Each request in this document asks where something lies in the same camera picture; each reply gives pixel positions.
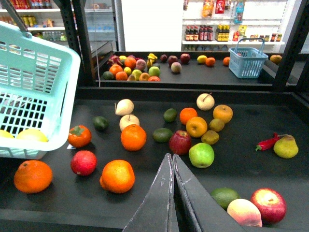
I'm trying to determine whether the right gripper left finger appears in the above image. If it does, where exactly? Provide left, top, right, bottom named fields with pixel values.
left=123, top=153, right=174, bottom=232

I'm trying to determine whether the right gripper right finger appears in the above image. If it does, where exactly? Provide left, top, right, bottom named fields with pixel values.
left=172, top=155, right=245, bottom=232

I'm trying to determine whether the yellow lemon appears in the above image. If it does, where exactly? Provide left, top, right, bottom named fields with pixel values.
left=0, top=130, right=14, bottom=139
left=15, top=129, right=48, bottom=142

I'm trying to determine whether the light teal shopping basket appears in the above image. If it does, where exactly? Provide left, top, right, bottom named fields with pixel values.
left=0, top=22, right=81, bottom=160

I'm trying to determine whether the grey basket handle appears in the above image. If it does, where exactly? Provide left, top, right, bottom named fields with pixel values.
left=0, top=0, right=32, bottom=39

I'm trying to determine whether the black near shelf tray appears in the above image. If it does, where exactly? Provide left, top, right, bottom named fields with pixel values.
left=0, top=87, right=309, bottom=232

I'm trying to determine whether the black shelf tray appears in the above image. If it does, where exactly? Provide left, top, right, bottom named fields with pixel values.
left=0, top=87, right=309, bottom=232
left=96, top=51, right=300, bottom=87

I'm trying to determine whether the black far shelf tray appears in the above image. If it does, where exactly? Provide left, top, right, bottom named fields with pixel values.
left=96, top=51, right=300, bottom=87

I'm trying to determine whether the far lemon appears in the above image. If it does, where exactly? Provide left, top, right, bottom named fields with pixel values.
left=197, top=55, right=207, bottom=64

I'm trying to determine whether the green avocado front right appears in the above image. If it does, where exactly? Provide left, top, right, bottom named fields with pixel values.
left=211, top=188, right=240, bottom=210

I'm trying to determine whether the pink peach front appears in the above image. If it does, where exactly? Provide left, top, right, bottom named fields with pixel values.
left=226, top=199, right=263, bottom=227

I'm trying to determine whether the large orange front centre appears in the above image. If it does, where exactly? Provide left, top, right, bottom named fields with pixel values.
left=99, top=159, right=135, bottom=194

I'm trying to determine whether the large orange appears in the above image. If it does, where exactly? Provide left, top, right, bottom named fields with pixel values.
left=14, top=160, right=53, bottom=194
left=99, top=159, right=135, bottom=194

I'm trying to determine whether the red apple front right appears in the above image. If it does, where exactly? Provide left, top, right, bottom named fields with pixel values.
left=250, top=188, right=287, bottom=224

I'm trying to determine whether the green apple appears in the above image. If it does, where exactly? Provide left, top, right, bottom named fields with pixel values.
left=189, top=143, right=214, bottom=168

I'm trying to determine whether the red apple centre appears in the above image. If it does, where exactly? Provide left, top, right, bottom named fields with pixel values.
left=169, top=130, right=192, bottom=156

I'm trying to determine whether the green avocado centre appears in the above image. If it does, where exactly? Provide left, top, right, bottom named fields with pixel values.
left=152, top=128, right=173, bottom=143

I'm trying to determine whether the brown kiwi lower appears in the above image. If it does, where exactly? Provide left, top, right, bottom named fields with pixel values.
left=201, top=130, right=220, bottom=145

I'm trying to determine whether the brown kiwi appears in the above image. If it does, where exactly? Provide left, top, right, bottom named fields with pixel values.
left=201, top=130, right=220, bottom=145
left=209, top=118, right=225, bottom=132

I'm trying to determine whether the knobbed orange centre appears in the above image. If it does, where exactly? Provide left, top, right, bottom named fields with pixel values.
left=120, top=124, right=147, bottom=151

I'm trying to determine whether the red pomegranate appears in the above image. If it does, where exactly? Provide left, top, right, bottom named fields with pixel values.
left=70, top=150, right=97, bottom=176

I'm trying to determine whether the yellow orange apple front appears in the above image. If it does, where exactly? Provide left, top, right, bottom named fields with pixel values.
left=186, top=116, right=208, bottom=138

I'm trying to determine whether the yellow orange apple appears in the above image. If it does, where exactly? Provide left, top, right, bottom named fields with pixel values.
left=213, top=104, right=233, bottom=124
left=186, top=116, right=208, bottom=138

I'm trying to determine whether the brown kiwi upper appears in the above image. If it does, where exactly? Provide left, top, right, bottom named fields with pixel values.
left=209, top=118, right=225, bottom=132

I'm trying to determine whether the red chili pepper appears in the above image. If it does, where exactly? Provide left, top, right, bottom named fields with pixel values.
left=255, top=133, right=285, bottom=151

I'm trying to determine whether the green lime back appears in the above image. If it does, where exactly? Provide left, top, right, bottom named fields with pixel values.
left=163, top=108, right=177, bottom=123

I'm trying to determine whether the yellow green pear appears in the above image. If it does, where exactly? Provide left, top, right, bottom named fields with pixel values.
left=273, top=135, right=299, bottom=159

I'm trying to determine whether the small orange back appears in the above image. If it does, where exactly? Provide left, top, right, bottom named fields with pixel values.
left=179, top=107, right=198, bottom=125

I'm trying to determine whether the small orange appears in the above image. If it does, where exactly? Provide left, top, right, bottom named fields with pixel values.
left=205, top=57, right=216, bottom=67
left=179, top=107, right=198, bottom=125

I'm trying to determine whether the yellow orange apple back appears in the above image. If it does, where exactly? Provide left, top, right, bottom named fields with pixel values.
left=213, top=104, right=233, bottom=124

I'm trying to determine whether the dark green avocado left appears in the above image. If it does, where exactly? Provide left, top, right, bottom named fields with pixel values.
left=93, top=116, right=109, bottom=131

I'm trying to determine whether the orange persimmon green leaf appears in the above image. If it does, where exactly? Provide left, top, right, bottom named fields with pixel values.
left=68, top=125, right=92, bottom=148

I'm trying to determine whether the white pear lying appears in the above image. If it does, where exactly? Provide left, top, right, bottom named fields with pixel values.
left=114, top=99, right=134, bottom=116

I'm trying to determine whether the white pear with stem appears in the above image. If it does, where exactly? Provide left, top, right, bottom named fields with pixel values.
left=196, top=93, right=215, bottom=111

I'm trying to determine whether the large orange far left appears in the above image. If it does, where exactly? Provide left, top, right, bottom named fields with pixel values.
left=14, top=160, right=53, bottom=194

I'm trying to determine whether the far peach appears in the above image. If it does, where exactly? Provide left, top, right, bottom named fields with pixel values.
left=170, top=62, right=182, bottom=73

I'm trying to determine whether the pile of far fruits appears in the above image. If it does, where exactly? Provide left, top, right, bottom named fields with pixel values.
left=101, top=53, right=161, bottom=82

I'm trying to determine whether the far small orange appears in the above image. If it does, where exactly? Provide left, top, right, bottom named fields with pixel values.
left=205, top=57, right=216, bottom=67

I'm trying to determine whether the far dark red apple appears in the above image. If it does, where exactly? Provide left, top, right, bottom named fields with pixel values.
left=180, top=53, right=191, bottom=64

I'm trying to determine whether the small blue basket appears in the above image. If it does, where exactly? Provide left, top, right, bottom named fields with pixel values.
left=228, top=38, right=268, bottom=79

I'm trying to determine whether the dark sauce bottles row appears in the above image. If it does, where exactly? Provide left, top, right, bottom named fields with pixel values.
left=184, top=25, right=213, bottom=42

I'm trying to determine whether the yellow label bottles group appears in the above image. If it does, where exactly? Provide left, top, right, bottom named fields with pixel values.
left=215, top=25, right=230, bottom=42

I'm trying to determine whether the black shelf post left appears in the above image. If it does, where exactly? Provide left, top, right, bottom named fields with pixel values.
left=54, top=0, right=95, bottom=87

